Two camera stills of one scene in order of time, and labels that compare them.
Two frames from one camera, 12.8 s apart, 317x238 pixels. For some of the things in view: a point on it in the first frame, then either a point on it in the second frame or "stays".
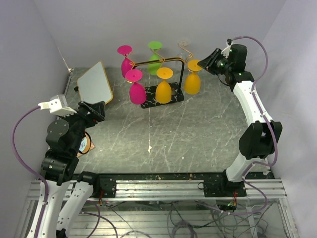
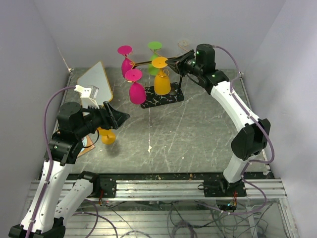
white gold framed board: x=94 y=86 stays
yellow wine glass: x=163 y=92 -> x=162 y=83
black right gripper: x=208 y=62 -> x=179 y=68
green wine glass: x=152 y=68 stays
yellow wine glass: x=192 y=81 -> x=107 y=137
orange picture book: x=86 y=145 stays
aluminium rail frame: x=270 y=188 stays
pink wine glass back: x=125 y=49 stays
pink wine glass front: x=137 y=91 stays
